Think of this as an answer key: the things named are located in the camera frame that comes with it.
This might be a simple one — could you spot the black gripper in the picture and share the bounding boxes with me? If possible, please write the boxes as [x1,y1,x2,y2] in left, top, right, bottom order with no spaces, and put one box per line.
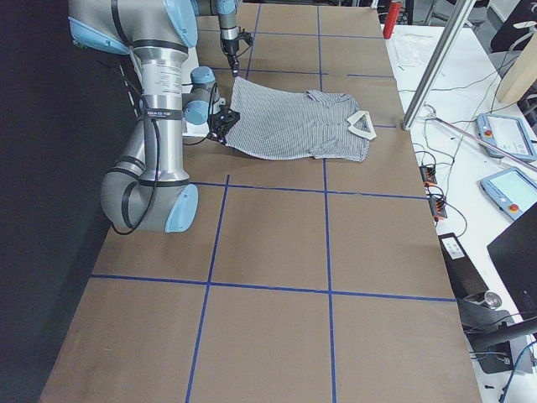
[222,38,239,78]
[208,107,240,145]

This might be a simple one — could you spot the navy white striped polo shirt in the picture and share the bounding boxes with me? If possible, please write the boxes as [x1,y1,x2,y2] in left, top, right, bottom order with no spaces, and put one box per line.
[225,77,377,162]

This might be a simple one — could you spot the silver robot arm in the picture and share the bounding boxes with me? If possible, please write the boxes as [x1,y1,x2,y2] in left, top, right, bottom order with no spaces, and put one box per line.
[193,0,240,77]
[69,1,251,235]

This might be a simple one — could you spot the red cylinder bottle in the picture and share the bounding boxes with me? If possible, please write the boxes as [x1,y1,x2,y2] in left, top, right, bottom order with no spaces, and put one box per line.
[383,0,402,39]

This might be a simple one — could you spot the orange black connector strip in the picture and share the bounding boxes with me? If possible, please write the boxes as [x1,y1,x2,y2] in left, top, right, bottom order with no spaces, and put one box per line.
[419,165,447,222]

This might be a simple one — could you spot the upper teach pendant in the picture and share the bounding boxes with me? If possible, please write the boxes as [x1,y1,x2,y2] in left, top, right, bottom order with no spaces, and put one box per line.
[477,113,536,162]

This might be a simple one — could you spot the teach pendant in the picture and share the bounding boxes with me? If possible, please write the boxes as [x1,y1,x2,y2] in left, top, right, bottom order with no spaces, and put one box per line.
[477,113,536,162]
[479,167,536,221]

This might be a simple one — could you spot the black box with label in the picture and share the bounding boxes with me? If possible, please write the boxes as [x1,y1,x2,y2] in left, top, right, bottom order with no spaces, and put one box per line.
[438,233,489,299]

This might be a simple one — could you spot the lower teach pendant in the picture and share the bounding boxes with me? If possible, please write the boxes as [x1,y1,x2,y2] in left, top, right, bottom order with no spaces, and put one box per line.
[479,167,536,221]

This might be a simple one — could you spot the black monitor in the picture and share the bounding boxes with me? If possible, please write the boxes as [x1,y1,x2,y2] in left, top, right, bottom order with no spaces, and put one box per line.
[487,208,536,319]

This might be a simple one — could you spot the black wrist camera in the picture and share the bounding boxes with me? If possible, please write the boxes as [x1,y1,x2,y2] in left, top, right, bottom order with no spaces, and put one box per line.
[237,29,253,46]

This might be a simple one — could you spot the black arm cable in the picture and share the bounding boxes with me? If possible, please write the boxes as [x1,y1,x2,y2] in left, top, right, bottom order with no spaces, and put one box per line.
[111,79,223,236]

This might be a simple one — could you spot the aluminium frame post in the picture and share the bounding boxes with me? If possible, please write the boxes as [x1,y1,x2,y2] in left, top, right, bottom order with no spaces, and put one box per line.
[401,0,476,131]

